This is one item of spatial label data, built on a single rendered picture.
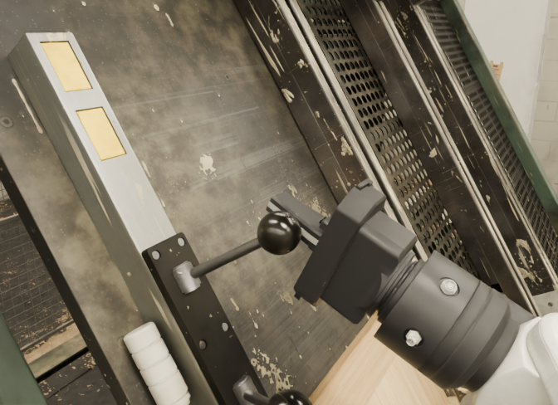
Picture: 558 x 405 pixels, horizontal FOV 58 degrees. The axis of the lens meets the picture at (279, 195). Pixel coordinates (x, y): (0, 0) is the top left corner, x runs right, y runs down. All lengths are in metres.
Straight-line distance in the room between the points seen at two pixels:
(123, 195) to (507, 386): 0.35
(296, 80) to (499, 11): 3.70
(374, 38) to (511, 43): 3.26
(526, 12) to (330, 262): 4.08
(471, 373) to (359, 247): 0.12
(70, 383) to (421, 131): 2.25
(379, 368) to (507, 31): 3.87
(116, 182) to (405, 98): 0.84
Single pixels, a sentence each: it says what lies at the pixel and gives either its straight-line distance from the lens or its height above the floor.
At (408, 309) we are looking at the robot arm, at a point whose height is 1.51.
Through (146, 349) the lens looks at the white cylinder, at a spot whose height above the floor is 1.45.
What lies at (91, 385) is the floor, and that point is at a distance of 2.88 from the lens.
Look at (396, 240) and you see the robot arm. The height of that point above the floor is 1.55.
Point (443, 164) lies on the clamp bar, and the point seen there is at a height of 1.41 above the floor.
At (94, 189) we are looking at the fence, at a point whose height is 1.57.
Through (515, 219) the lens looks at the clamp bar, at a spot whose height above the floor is 1.21.
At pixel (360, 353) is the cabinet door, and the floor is 1.29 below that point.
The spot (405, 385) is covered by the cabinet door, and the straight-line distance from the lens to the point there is 0.81.
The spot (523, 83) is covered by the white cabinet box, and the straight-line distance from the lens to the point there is 4.45.
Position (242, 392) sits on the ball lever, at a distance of 0.49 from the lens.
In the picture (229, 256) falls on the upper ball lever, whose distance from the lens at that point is 0.45.
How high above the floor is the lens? 1.71
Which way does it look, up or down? 18 degrees down
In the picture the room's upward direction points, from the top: straight up
